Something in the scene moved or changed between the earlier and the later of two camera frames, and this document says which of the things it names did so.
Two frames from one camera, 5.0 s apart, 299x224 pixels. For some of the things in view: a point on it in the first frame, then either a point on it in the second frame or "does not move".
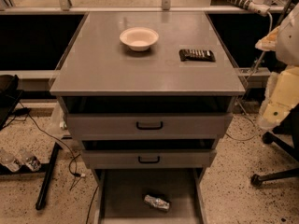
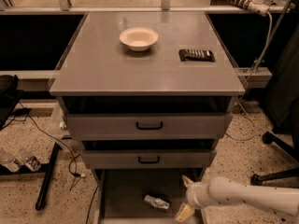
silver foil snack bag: x=158 y=203 does not move
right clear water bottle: x=29 y=160 does not move
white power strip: x=257 y=4 does not move
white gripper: x=288 y=44 -> x=192 y=195
